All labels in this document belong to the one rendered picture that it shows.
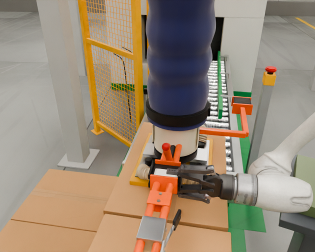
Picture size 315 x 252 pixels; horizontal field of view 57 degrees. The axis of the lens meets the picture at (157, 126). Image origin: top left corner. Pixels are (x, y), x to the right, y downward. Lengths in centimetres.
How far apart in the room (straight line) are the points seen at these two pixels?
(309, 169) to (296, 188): 65
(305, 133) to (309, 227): 47
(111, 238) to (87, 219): 62
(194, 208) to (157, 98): 38
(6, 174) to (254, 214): 209
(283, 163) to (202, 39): 46
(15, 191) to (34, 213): 106
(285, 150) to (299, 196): 19
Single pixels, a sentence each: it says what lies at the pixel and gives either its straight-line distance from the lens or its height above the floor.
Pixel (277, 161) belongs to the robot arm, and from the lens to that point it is 100.
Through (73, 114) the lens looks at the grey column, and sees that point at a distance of 252.
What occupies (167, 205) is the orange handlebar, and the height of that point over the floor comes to 109.
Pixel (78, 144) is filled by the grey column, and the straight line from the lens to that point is 267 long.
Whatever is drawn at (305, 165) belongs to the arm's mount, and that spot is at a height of 81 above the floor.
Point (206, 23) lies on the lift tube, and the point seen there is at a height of 149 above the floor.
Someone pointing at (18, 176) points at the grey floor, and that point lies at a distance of 284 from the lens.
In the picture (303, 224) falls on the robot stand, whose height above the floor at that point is 75.
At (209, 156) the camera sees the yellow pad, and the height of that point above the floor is 97.
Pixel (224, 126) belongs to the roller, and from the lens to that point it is 228.
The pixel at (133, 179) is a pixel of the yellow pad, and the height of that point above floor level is 97.
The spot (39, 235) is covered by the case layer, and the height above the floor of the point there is 54.
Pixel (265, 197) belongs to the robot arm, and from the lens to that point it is 87.
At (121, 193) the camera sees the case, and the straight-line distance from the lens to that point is 105.
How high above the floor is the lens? 166
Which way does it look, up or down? 31 degrees down
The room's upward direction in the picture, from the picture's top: straight up
